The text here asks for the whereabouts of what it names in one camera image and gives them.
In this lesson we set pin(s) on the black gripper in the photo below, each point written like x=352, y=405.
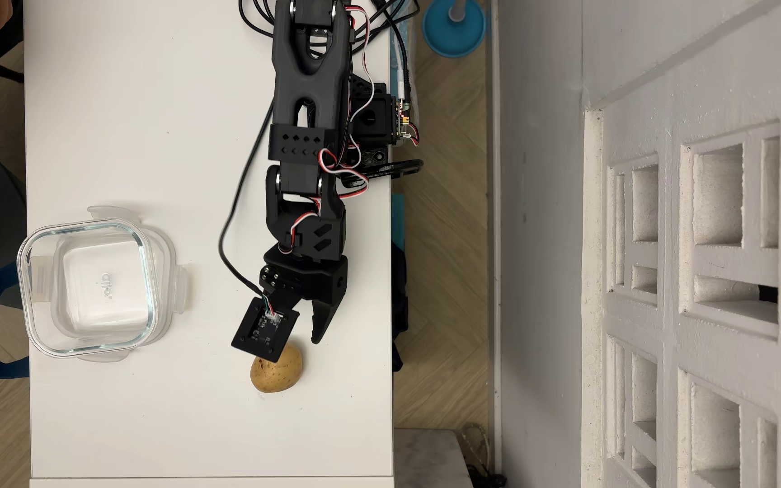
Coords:
x=313, y=279

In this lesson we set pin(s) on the brown potato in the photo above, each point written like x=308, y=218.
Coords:
x=278, y=376

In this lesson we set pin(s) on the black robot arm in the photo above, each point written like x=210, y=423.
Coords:
x=309, y=88

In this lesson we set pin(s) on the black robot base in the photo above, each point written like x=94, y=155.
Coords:
x=371, y=122

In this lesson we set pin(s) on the black object beside table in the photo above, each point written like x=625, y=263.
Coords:
x=398, y=305

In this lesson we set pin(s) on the teal object beside table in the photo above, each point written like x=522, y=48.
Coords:
x=397, y=220

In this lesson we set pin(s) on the clear glass food container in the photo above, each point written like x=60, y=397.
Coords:
x=179, y=290

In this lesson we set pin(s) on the black table clamp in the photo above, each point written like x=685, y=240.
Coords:
x=394, y=168

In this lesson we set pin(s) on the grey marble side table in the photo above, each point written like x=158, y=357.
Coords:
x=431, y=461

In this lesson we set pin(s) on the small controller circuit board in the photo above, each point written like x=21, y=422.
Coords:
x=404, y=122

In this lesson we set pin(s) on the blue round stand base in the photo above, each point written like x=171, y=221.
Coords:
x=453, y=34

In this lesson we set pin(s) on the white lattice block panel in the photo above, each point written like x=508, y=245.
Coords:
x=668, y=325

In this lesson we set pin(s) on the black square wrist camera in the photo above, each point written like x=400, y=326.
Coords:
x=265, y=330

